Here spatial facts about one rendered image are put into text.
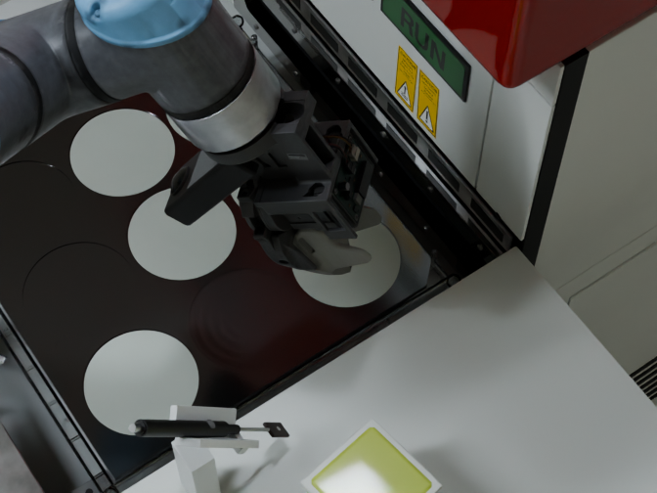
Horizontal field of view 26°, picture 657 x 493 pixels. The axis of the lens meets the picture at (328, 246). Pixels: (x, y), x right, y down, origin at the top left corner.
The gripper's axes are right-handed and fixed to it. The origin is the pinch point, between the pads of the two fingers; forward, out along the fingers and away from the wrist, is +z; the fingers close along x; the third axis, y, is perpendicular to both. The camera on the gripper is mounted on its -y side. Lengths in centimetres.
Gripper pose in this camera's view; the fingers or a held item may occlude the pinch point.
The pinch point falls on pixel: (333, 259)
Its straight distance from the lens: 115.8
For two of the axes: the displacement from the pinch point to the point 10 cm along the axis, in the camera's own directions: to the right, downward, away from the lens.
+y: 8.7, -0.2, -5.0
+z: 4.3, 5.2, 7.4
